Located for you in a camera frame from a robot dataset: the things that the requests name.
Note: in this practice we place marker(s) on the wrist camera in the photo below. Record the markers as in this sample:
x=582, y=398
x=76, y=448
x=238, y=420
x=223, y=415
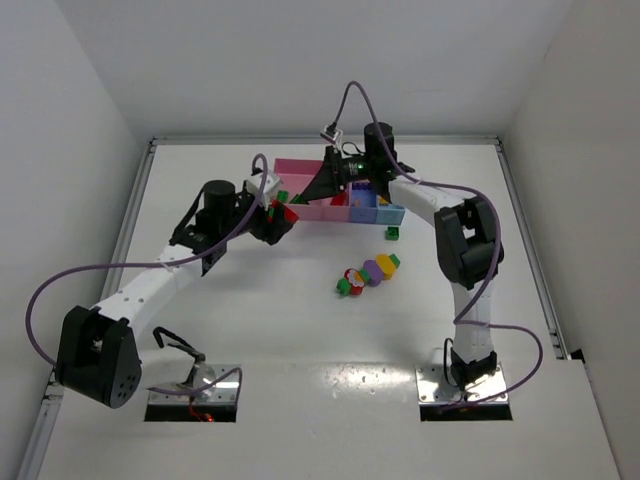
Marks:
x=264, y=184
x=331, y=133

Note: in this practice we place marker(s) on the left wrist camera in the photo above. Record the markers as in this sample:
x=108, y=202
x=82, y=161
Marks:
x=264, y=184

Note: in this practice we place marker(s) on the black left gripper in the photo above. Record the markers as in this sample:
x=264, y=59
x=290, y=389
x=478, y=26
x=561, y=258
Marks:
x=267, y=226

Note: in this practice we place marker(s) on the pink and blue sorting tray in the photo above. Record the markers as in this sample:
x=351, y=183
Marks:
x=296, y=174

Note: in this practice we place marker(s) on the white flower lego piece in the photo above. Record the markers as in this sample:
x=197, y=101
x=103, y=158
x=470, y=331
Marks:
x=354, y=278

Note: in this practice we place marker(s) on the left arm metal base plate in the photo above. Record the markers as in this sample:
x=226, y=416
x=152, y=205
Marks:
x=211, y=384

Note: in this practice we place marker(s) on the red green lego block cluster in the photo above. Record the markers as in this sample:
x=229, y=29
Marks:
x=279, y=212

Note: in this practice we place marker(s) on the green lego brick bottom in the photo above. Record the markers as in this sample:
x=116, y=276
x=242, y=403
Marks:
x=343, y=287

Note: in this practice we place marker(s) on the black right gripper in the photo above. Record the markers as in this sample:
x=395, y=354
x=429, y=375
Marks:
x=330, y=170

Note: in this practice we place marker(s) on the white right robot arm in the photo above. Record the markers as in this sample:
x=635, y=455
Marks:
x=468, y=235

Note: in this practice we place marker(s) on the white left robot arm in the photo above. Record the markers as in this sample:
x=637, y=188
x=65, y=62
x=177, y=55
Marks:
x=99, y=354

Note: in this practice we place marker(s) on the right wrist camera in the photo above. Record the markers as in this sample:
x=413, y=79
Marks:
x=331, y=133

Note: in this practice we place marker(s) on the red lego brick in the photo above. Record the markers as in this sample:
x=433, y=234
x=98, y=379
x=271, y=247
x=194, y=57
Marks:
x=340, y=200

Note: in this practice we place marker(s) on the green sloped lego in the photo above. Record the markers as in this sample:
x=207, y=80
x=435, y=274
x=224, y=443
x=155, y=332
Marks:
x=296, y=199

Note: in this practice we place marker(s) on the green square lego brick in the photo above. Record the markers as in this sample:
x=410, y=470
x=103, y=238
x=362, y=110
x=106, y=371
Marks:
x=395, y=260

